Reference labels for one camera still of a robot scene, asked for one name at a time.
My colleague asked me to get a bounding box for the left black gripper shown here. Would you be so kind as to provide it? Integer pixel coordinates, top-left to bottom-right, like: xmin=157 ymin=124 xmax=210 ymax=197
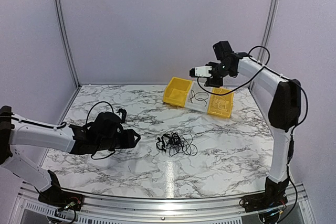
xmin=97 ymin=129 xmax=141 ymax=152

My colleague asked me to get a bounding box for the pulled black cable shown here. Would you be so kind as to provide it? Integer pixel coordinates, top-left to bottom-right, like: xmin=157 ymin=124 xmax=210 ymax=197
xmin=189 ymin=89 xmax=209 ymax=105

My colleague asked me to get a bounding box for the white thin cable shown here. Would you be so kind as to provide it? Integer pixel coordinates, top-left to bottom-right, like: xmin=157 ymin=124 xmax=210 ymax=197
xmin=211 ymin=95 xmax=230 ymax=112

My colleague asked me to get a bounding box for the black cable bundle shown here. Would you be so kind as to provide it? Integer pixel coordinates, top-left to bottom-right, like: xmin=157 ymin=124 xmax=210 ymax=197
xmin=156 ymin=131 xmax=198 ymax=157

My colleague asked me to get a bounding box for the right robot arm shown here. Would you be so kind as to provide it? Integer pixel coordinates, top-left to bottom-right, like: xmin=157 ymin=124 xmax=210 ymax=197
xmin=204 ymin=41 xmax=301 ymax=207

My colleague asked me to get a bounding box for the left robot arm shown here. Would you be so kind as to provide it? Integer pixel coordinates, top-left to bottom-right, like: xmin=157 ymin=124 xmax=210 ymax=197
xmin=1 ymin=105 xmax=141 ymax=206

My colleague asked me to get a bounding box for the right yellow bin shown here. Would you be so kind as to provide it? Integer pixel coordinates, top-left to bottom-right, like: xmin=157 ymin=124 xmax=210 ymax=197
xmin=207 ymin=88 xmax=234 ymax=119

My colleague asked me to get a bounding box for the yellow bin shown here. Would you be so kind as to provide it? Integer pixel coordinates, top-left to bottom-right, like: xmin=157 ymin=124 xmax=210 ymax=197
xmin=163 ymin=77 xmax=192 ymax=107
xmin=207 ymin=88 xmax=234 ymax=119

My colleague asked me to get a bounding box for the white translucent bin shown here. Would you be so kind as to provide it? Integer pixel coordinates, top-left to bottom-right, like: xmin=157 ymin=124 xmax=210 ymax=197
xmin=185 ymin=81 xmax=212 ymax=113

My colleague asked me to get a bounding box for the left yellow bin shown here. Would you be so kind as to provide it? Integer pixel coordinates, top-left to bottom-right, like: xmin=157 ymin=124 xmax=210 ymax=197
xmin=163 ymin=77 xmax=192 ymax=107

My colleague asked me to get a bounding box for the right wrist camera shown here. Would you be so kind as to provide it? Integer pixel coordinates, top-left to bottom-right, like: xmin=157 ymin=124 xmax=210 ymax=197
xmin=189 ymin=66 xmax=212 ymax=78

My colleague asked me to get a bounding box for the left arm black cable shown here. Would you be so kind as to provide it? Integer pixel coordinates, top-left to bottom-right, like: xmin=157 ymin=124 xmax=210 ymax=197
xmin=86 ymin=101 xmax=116 ymax=161

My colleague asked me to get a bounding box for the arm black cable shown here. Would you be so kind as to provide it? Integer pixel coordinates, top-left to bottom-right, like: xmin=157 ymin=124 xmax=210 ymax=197
xmin=86 ymin=101 xmax=116 ymax=161
xmin=196 ymin=45 xmax=309 ymax=130

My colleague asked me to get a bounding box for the right aluminium corner post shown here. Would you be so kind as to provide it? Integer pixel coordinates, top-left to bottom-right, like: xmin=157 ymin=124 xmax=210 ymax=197
xmin=248 ymin=0 xmax=283 ymax=90

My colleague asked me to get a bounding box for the aluminium corner post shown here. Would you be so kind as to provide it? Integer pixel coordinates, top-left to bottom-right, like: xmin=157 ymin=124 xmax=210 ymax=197
xmin=248 ymin=0 xmax=283 ymax=90
xmin=54 ymin=0 xmax=81 ymax=89

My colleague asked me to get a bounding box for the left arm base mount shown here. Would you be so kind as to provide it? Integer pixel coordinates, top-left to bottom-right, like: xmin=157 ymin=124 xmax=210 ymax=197
xmin=37 ymin=170 xmax=84 ymax=211

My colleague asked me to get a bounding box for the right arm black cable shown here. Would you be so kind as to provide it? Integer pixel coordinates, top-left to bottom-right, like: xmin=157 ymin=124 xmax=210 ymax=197
xmin=196 ymin=45 xmax=309 ymax=130

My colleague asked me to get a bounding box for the aluminium front rail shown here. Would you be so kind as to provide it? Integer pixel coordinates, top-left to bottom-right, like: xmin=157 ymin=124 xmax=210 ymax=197
xmin=9 ymin=183 xmax=315 ymax=223

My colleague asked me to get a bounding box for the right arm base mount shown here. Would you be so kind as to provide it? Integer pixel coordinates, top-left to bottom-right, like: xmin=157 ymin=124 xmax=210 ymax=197
xmin=239 ymin=177 xmax=289 ymax=212

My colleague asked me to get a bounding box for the left aluminium corner post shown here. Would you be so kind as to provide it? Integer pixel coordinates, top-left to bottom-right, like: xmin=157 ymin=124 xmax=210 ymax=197
xmin=54 ymin=0 xmax=81 ymax=89

